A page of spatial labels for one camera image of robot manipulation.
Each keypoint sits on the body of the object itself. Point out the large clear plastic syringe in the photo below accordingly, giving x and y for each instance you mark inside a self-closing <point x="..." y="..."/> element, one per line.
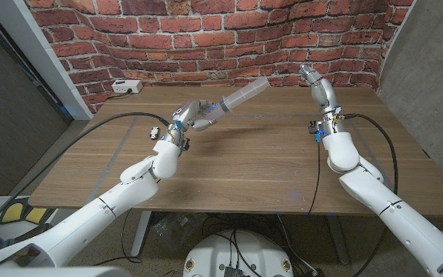
<point x="244" y="94"/>

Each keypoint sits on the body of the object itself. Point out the yellow and black floor pedal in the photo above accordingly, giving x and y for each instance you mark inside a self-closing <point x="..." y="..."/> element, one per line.
<point x="12" y="212"/>

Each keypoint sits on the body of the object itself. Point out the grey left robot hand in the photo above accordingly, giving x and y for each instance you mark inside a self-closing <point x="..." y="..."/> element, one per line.
<point x="188" y="113"/>

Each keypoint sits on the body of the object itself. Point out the grey metal table leg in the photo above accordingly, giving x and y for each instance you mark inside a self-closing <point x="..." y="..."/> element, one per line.
<point x="141" y="234"/>
<point x="337" y="238"/>

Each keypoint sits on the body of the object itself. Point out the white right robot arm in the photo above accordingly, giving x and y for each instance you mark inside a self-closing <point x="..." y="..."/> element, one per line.
<point x="371" y="192"/>

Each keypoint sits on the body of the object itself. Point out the dark grey door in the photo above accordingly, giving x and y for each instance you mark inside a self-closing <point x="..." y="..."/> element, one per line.
<point x="10" y="127"/>

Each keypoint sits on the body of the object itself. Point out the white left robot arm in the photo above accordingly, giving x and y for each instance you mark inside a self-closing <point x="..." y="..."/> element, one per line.
<point x="129" y="192"/>

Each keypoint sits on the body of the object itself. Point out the white robot torso base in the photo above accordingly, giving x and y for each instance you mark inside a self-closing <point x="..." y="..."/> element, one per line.
<point x="240" y="250"/>

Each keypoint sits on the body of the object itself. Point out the white door frame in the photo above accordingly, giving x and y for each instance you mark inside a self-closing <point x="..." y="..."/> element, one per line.
<point x="33" y="46"/>

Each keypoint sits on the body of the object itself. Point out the white power strip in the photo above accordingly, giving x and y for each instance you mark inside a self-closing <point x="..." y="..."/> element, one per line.
<point x="126" y="86"/>

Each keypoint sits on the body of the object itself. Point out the clear plastic bag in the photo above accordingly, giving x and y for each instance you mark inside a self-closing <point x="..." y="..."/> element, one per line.
<point x="175" y="231"/>

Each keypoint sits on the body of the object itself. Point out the printed red brick backdrop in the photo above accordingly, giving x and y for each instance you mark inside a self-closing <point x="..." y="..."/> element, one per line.
<point x="206" y="38"/>

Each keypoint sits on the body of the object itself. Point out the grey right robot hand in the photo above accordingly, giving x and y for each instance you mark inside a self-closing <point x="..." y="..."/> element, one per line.
<point x="325" y="96"/>

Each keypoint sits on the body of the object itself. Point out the small white toy car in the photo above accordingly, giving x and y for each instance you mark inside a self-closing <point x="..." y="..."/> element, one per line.
<point x="154" y="133"/>

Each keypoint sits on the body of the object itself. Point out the grey tape outline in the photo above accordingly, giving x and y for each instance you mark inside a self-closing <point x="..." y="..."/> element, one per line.
<point x="252" y="115"/>

